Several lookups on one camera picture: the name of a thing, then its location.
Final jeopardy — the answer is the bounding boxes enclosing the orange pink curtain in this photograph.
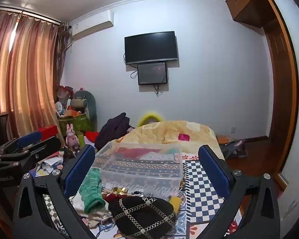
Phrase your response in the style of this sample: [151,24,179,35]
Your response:
[0,11,65,141]

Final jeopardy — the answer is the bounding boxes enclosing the blue checked spiral notebook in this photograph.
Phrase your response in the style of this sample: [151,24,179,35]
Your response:
[183,159,228,224]

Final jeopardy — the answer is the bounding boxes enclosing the yellow ring pillow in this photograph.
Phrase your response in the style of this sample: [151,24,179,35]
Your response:
[137,112,164,127]

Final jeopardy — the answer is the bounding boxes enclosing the red plush cushion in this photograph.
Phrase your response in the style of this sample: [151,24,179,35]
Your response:
[85,131,100,143]

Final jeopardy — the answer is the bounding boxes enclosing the pile of papers and books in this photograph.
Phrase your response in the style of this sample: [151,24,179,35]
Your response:
[34,151,66,178]

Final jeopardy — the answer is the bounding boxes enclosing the pink rabbit toy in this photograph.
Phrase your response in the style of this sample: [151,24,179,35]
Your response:
[65,124,80,148]

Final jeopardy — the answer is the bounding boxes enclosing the red cloth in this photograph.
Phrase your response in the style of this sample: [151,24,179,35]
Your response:
[117,148,160,159]

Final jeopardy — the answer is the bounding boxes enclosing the red plastic bag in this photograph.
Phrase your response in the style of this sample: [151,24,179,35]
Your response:
[57,85,74,105]

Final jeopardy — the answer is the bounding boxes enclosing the cream cloth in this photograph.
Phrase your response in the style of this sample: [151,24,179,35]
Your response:
[70,194,113,229]

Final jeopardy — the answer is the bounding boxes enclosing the brown patterned curtain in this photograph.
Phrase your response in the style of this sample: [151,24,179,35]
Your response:
[55,21,73,94]

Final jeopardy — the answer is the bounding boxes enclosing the wooden door frame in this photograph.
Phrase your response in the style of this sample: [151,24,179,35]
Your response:
[260,0,299,193]

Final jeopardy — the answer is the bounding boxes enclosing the yellow sponge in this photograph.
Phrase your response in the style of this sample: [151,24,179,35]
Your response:
[169,196,181,210]

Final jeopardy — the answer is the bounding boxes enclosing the patterned bed sheet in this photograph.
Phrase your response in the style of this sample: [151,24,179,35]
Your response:
[35,152,243,239]

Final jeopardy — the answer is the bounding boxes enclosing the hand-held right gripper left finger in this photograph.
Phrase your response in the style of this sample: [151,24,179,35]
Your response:
[13,144,96,239]

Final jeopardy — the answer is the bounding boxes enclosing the grey purple backpack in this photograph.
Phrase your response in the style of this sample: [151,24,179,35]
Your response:
[218,139,247,160]

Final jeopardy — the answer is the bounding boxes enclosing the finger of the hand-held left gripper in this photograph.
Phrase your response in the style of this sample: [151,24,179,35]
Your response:
[0,137,62,165]
[0,130,43,155]

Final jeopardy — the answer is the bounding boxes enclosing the green gift bag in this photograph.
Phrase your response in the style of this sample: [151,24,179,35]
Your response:
[58,113,95,140]

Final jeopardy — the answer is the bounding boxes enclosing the wooden overhead cabinet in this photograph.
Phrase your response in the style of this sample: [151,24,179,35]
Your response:
[225,0,274,28]

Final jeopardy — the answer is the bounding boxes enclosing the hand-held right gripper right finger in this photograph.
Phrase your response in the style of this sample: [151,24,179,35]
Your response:
[198,144,281,239]

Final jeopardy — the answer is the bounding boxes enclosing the white curtain rail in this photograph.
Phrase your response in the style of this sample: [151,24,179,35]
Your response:
[0,4,62,27]

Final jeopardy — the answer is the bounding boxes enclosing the black wall television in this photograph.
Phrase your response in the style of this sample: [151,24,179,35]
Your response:
[124,31,178,65]

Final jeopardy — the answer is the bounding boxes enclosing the orange notebook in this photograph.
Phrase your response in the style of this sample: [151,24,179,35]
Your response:
[216,134,234,145]

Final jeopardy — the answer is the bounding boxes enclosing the black chain-trimmed pouch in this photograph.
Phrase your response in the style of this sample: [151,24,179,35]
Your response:
[108,196,177,237]

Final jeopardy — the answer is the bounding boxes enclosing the green fuzzy sock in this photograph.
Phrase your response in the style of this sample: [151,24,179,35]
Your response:
[79,167,106,214]

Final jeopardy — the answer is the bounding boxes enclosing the green dinosaur plush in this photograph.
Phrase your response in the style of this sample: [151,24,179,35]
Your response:
[72,90,97,125]

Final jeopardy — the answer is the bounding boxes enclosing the dark jacket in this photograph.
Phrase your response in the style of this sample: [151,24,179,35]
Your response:
[95,113,136,151]

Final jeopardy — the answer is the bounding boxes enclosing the red pouch with gold trim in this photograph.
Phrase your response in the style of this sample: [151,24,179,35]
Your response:
[103,186,130,203]

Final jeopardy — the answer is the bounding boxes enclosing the white air conditioner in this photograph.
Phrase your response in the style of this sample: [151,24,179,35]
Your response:
[71,11,114,41]

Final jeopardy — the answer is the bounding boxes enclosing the yellow floral blanket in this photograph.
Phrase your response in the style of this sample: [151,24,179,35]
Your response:
[116,120,225,162]

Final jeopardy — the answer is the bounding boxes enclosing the red box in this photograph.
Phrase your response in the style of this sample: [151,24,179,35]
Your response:
[37,125,59,138]

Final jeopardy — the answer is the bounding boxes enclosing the clear plastic storage box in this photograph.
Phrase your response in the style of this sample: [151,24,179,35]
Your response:
[93,141,183,196]

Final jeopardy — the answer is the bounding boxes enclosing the small black wall monitor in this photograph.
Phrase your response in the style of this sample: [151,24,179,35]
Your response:
[137,62,168,85]

